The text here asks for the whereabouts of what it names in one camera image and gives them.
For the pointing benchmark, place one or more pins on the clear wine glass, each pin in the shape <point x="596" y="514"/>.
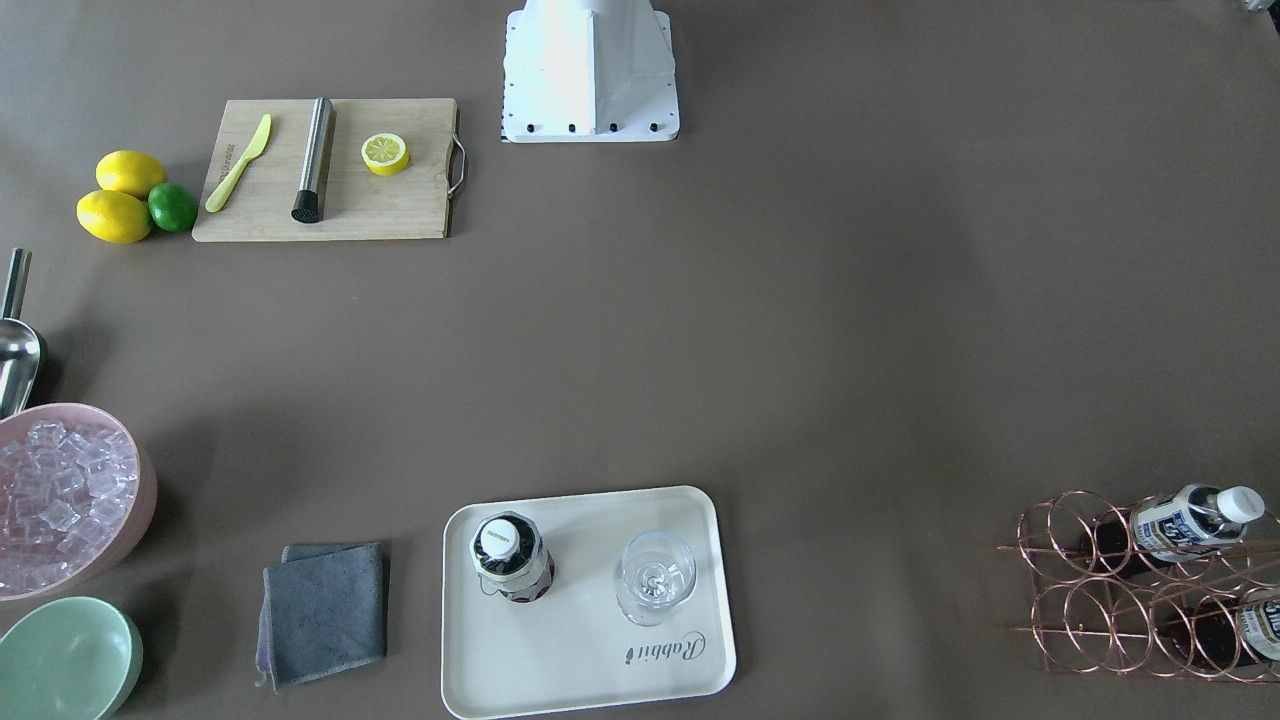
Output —
<point x="655" y="577"/>

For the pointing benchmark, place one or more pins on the green ceramic bowl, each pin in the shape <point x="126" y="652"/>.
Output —
<point x="74" y="658"/>

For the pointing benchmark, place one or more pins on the cream rabbit tray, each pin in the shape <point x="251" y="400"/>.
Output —
<point x="573" y="648"/>

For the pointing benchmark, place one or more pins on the yellow plastic knife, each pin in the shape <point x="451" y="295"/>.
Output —
<point x="253" y="150"/>

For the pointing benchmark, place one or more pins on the bamboo cutting board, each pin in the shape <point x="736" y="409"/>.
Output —
<point x="356" y="204"/>

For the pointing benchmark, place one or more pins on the whole yellow lemon lower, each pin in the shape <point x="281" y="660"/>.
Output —
<point x="114" y="216"/>

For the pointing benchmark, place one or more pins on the whole yellow lemon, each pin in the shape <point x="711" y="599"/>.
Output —
<point x="132" y="172"/>
<point x="114" y="216"/>

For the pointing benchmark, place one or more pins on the half lemon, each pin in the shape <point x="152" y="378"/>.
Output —
<point x="385" y="154"/>

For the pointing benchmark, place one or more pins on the suntory tea bottle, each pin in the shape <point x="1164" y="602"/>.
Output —
<point x="1245" y="630"/>
<point x="1189" y="524"/>
<point x="511" y="559"/>

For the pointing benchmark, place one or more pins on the grey folded cloth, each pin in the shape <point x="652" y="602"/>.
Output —
<point x="324" y="611"/>

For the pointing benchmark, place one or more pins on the whole yellow lemon upper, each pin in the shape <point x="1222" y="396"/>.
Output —
<point x="132" y="172"/>

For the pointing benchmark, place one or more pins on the green lime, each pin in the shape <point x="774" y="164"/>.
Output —
<point x="172" y="208"/>

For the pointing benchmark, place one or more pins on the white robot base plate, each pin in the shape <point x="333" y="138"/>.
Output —
<point x="589" y="72"/>

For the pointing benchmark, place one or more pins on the steel muddler black tip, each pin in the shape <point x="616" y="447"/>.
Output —
<point x="308" y="207"/>

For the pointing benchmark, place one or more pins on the steel ice scoop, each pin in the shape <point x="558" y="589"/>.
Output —
<point x="22" y="347"/>

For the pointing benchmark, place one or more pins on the pink bowl of ice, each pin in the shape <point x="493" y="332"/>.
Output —
<point x="78" y="493"/>

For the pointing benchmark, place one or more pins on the copper wire bottle basket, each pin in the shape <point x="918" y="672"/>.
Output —
<point x="1084" y="622"/>

